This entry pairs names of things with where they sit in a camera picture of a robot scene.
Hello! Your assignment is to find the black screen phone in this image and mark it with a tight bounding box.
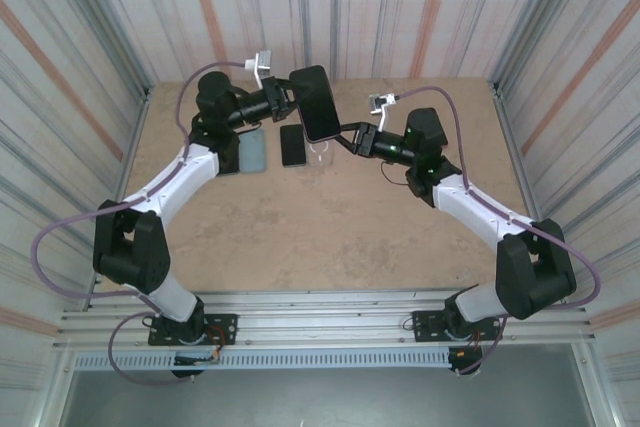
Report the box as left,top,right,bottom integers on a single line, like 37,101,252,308
218,146,241,177
279,123,307,168
298,90,342,143

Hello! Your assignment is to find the light blue phone case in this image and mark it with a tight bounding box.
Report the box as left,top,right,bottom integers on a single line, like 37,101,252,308
237,128,269,174

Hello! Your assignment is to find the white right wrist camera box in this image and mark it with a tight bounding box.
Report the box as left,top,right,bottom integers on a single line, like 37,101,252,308
368,92,400,131

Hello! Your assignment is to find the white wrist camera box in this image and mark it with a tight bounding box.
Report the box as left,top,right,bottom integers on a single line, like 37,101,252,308
368,92,400,131
243,50,275,91

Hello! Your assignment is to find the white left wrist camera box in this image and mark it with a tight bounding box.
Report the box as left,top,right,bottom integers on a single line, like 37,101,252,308
243,50,275,91

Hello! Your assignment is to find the thin black wire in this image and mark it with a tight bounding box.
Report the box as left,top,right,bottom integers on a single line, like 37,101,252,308
379,161,407,186

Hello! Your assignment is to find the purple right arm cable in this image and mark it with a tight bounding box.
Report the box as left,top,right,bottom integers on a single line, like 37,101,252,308
394,87,601,377

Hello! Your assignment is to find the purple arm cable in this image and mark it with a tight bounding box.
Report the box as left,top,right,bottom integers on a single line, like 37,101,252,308
30,60,249,388
394,87,601,377

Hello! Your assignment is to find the aluminium side rail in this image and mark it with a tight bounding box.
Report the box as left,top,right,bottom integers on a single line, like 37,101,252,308
491,80,569,304
89,86,153,311

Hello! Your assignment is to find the aluminium rail frame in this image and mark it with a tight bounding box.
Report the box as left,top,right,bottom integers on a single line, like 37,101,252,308
52,289,599,351

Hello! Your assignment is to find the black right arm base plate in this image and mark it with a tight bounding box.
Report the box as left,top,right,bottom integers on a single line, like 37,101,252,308
410,309,503,343

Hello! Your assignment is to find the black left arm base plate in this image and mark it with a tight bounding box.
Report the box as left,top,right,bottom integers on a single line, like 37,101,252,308
148,313,239,347

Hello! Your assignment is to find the grey slotted cable duct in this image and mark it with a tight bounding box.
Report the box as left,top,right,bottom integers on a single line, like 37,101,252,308
73,350,451,371

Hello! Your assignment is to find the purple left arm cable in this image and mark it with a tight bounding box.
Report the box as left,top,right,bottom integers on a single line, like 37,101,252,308
30,60,249,388

